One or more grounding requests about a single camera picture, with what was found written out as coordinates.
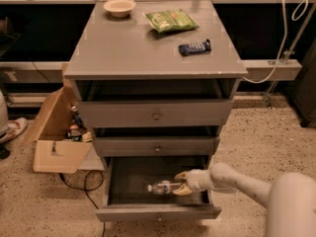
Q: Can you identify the black floor cable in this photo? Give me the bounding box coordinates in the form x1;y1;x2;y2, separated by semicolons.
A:
58;170;107;237

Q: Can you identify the beige bowl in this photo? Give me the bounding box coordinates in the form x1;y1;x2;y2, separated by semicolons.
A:
104;0;136;19

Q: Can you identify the grey top drawer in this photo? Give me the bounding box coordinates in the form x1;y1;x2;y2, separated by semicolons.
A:
78;100;233;128

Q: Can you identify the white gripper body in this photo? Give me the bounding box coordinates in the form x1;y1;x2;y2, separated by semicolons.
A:
186;169;212;193

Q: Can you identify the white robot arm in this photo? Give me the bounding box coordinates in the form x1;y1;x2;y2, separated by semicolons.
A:
175;163;316;237

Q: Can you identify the grey middle drawer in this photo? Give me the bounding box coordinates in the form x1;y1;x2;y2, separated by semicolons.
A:
94;136;219;157

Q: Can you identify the white sneaker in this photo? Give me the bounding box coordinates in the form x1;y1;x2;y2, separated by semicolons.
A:
0;118;28;143

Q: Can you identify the grey drawer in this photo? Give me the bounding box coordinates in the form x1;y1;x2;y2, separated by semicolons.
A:
96;156;221;222
78;100;233;128
94;136;219;157

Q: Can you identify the grey trouser leg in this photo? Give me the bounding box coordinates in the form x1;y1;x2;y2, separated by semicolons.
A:
0;91;9;136

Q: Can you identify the open cardboard box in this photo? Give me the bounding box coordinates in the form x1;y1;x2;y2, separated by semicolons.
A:
22;63;92;174

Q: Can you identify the green chip bag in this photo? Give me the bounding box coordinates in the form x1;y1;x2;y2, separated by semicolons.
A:
144;10;198;34

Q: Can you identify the dark blue snack bar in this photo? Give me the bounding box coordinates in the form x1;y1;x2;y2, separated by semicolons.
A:
179;39;211;56

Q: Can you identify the bottle in cardboard box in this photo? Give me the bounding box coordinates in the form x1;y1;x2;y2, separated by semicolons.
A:
71;106;84;128

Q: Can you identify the grey bottom drawer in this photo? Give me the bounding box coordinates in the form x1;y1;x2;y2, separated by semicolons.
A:
96;156;221;222

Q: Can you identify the grey wooden drawer cabinet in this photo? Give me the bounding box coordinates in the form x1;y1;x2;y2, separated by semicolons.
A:
63;0;248;224

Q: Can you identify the clear plastic water bottle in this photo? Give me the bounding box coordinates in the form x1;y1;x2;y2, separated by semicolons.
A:
147;180;181;196

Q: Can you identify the white hanging cable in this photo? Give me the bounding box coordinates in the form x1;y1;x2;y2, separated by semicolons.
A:
242;0;310;85

